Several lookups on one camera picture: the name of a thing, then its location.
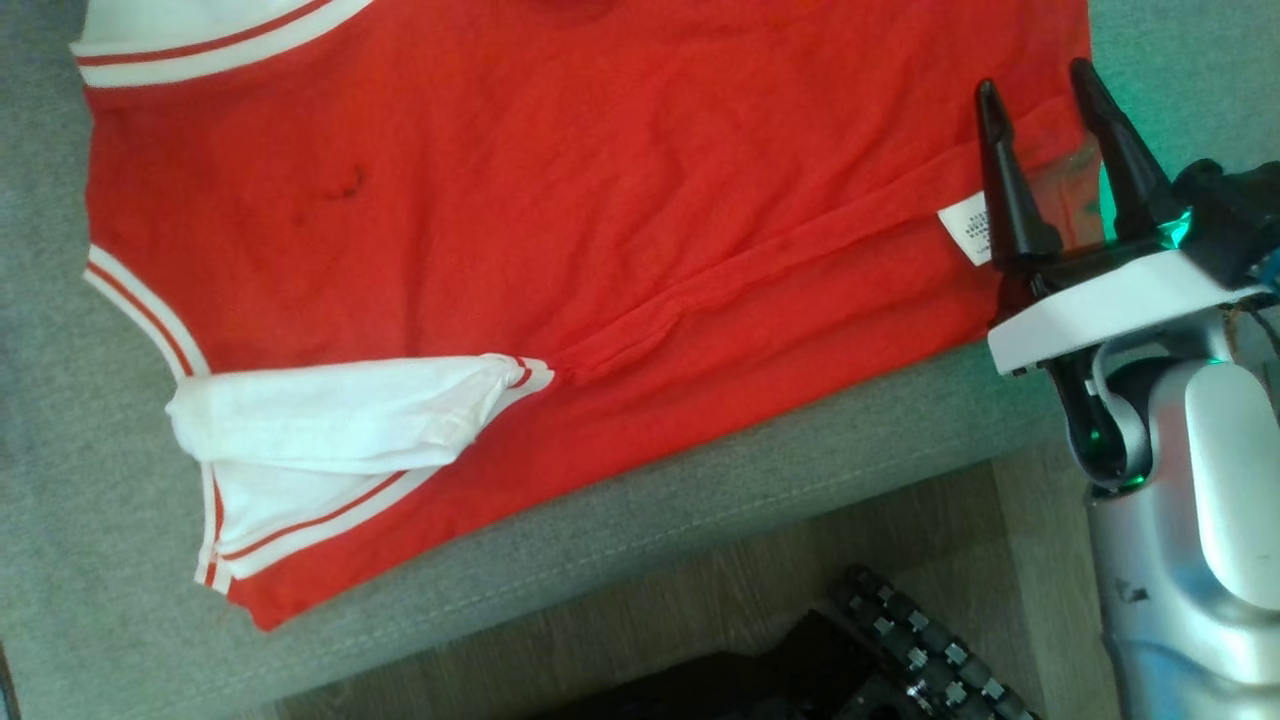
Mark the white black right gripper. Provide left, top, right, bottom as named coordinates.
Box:
left=975, top=57, right=1268, bottom=492

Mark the red jersey with white trim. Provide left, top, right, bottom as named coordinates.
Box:
left=70, top=0, right=1097, bottom=633

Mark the large grey sofa seat cushion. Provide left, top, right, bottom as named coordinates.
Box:
left=0, top=0, right=1280, bottom=720

